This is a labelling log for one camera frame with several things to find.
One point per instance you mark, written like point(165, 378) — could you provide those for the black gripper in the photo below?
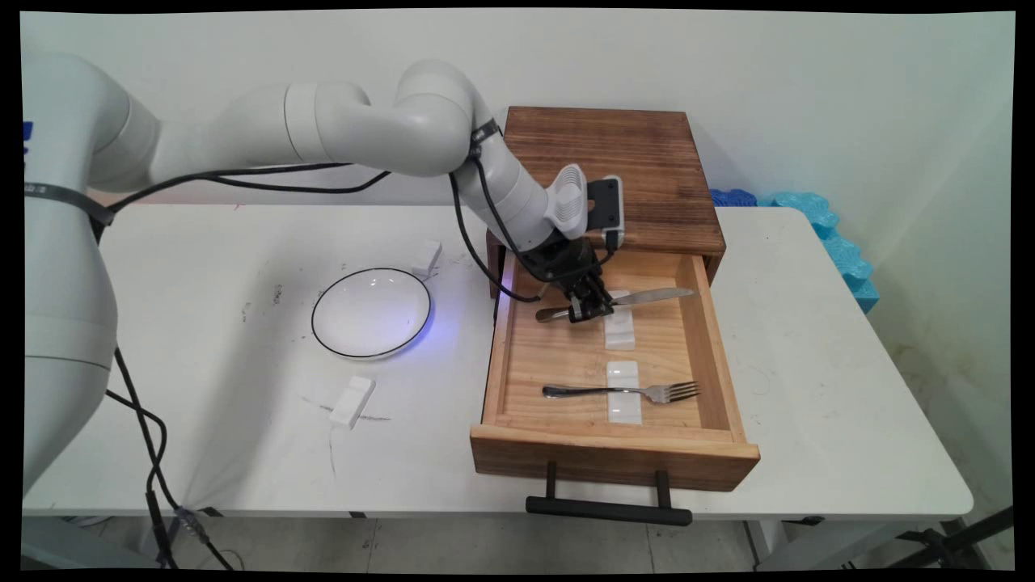
point(566, 263)

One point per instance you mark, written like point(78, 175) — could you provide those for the silver table knife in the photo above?
point(655, 296)

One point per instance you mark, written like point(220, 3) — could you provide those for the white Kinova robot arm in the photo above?
point(364, 121)

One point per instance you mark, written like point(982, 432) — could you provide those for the white ceramic cutlery rest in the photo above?
point(620, 333)
point(425, 259)
point(352, 402)
point(625, 411)

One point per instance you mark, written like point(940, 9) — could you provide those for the light wooden drawer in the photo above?
point(558, 356)

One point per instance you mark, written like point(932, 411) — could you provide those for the silver fork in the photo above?
point(570, 391)

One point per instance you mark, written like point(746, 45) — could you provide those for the dark wooden drawer cabinet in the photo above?
point(663, 170)

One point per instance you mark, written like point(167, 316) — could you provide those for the dark blue foam piece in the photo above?
point(732, 198)

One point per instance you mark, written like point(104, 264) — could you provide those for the white plate with black rim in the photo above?
point(372, 314)

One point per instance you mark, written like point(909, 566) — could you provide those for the light blue foam piece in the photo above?
point(841, 250)

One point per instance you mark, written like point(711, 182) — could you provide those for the black table leg frame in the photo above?
point(954, 537)

